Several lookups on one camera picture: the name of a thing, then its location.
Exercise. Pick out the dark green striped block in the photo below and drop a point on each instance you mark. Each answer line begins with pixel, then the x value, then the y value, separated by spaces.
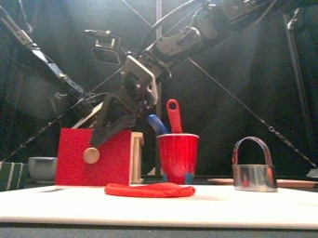
pixel 12 175

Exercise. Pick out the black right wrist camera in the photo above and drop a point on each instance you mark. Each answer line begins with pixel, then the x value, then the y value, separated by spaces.
pixel 106 49

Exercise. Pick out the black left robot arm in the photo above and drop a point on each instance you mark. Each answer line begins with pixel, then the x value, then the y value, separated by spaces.
pixel 50 65

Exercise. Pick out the red plastic utensil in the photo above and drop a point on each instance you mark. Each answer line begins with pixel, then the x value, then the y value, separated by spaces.
pixel 175 121

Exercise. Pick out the white cutting board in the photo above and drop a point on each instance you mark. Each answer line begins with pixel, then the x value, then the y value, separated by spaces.
pixel 166 210

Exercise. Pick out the light wooden drawer box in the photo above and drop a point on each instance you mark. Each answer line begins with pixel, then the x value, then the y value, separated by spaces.
pixel 138 158

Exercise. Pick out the round metal dough cutter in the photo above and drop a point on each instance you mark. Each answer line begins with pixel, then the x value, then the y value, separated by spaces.
pixel 254 178

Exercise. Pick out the thin vertical frame pole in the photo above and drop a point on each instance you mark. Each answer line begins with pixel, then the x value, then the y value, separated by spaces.
pixel 158 9

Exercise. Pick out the flat red dough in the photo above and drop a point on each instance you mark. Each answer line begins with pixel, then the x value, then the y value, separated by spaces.
pixel 149 189

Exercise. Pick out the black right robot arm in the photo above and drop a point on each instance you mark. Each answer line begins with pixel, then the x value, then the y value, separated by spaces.
pixel 198 34

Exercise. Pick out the wooden drawer with red front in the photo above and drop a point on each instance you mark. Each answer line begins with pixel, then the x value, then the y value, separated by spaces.
pixel 107 161

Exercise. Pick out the red plastic cup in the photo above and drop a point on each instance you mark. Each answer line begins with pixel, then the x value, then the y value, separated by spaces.
pixel 178 158

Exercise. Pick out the blue plastic utensil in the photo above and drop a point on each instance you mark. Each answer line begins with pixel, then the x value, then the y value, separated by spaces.
pixel 158 124

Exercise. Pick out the pale blue bowl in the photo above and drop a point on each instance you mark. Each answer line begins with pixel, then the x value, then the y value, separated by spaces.
pixel 42 169

